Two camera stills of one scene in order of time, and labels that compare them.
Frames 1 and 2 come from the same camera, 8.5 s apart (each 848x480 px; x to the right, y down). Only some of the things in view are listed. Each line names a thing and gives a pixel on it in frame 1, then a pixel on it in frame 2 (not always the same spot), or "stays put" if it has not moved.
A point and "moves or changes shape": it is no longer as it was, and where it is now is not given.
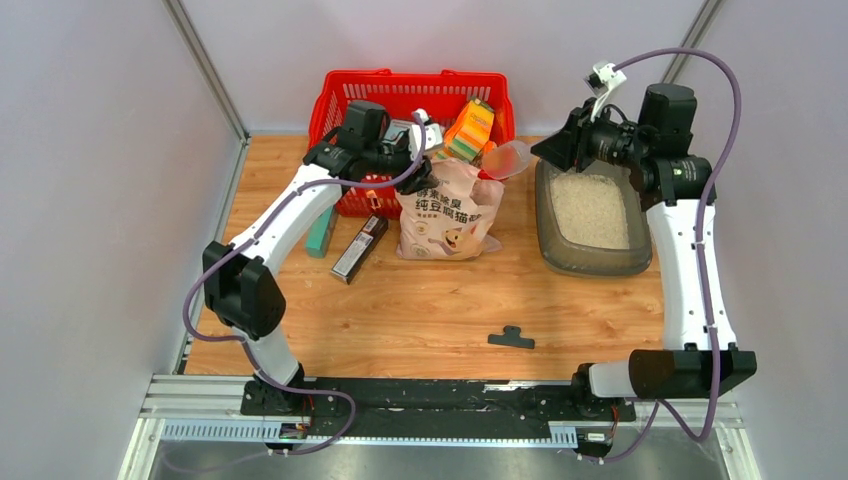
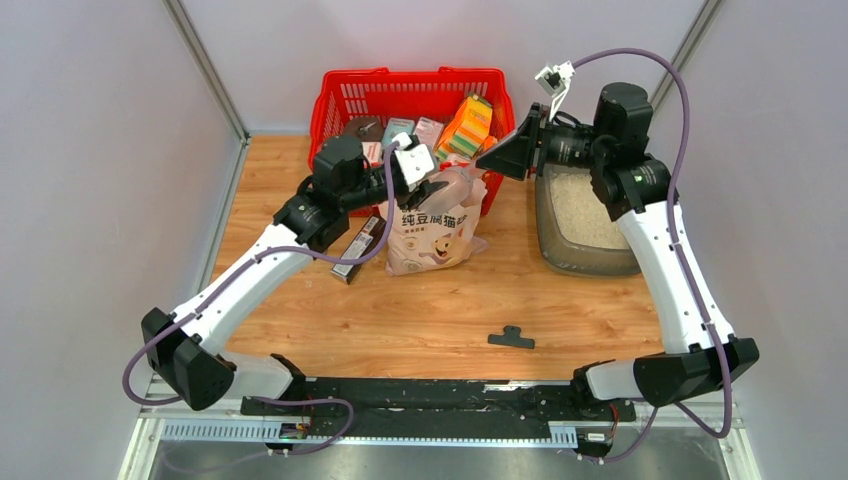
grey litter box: x=591 y=222 stays put
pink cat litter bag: x=453 y=220 moves or changes shape
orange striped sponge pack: x=469 y=131 stays put
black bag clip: x=511 y=337 stays put
